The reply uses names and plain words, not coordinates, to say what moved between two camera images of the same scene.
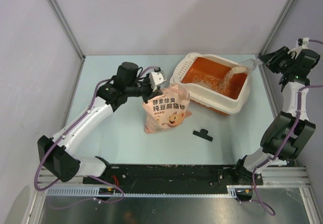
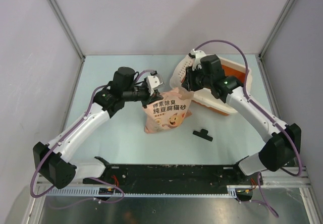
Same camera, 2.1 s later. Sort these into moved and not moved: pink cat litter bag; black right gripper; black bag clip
Moved: black right gripper
Not moved: pink cat litter bag; black bag clip
